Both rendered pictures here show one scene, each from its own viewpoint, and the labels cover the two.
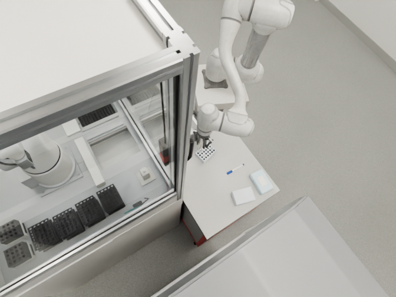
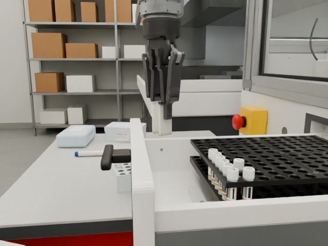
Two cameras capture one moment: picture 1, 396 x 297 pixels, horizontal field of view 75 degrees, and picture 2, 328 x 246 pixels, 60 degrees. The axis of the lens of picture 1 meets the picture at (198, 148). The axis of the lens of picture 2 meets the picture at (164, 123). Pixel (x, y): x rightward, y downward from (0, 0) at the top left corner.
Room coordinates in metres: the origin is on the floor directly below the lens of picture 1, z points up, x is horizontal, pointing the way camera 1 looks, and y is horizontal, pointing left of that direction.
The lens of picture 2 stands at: (1.22, 0.33, 1.02)
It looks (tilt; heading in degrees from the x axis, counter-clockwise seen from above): 12 degrees down; 215
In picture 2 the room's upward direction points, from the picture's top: straight up
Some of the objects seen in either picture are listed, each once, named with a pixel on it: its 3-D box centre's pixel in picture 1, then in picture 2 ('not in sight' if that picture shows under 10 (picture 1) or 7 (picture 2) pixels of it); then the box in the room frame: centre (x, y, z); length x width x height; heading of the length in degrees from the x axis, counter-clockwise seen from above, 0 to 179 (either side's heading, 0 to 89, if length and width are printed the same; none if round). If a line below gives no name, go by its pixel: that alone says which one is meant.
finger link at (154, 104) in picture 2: not in sight; (158, 116); (0.72, -0.03, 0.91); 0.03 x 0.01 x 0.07; 157
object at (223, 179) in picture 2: not in sight; (211, 157); (0.88, 0.17, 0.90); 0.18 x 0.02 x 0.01; 42
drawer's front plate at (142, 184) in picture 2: (188, 116); (138, 178); (0.95, 0.10, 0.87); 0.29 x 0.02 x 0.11; 42
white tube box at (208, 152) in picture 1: (205, 152); (141, 173); (0.75, -0.06, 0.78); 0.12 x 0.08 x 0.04; 145
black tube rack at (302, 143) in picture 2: not in sight; (279, 174); (0.81, 0.25, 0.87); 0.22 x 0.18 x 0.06; 132
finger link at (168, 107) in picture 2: not in sight; (170, 107); (0.74, 0.01, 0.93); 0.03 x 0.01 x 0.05; 67
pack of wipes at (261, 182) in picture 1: (261, 181); (77, 135); (0.62, -0.45, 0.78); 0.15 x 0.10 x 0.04; 36
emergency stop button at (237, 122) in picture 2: not in sight; (239, 121); (0.52, 0.08, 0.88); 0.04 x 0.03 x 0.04; 42
